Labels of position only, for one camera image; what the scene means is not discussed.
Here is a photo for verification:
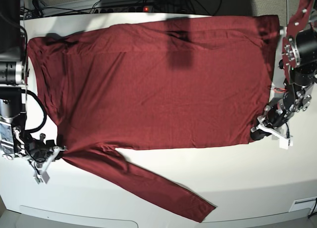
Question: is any black cable bundle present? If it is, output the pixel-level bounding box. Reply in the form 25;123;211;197
141;0;223;15

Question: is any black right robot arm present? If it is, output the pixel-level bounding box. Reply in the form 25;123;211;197
0;14;66;183

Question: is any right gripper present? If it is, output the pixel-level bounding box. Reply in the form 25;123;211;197
13;133;67;181

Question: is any white label plate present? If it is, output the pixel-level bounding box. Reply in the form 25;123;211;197
289;197;317;212

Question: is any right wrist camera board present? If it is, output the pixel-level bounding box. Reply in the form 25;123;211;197
33;171;50;184

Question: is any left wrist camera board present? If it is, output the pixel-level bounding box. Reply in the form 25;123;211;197
279;136;293;150

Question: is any black power strip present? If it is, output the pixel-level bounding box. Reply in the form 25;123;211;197
92;5;153;14

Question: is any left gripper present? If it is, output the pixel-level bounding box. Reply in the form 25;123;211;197
250;101;296;143

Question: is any dark red long-sleeve shirt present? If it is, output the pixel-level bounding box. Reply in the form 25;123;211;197
28;15;280;223

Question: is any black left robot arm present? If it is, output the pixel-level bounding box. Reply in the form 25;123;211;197
250;0;317;149

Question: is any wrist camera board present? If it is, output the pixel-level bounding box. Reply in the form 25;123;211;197
33;171;50;184
279;136;293;150

